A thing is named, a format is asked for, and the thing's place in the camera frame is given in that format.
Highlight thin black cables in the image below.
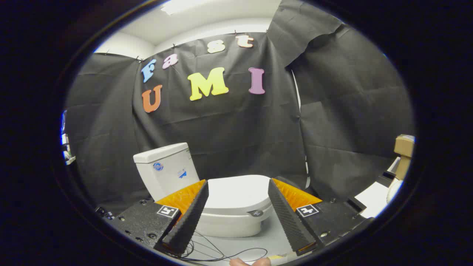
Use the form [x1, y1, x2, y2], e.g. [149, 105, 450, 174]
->
[163, 231, 268, 263]

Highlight black backdrop cloth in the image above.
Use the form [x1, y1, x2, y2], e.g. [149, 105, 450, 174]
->
[65, 0, 414, 215]

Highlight brown cardboard box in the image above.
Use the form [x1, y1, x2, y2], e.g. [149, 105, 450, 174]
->
[394, 134, 415, 180]

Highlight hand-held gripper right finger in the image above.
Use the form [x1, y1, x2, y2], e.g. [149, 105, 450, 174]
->
[268, 177, 374, 256]

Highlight white toilet lid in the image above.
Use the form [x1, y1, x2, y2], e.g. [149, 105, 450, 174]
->
[203, 174, 274, 215]

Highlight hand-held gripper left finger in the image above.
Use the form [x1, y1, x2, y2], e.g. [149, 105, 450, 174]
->
[105, 179, 210, 255]

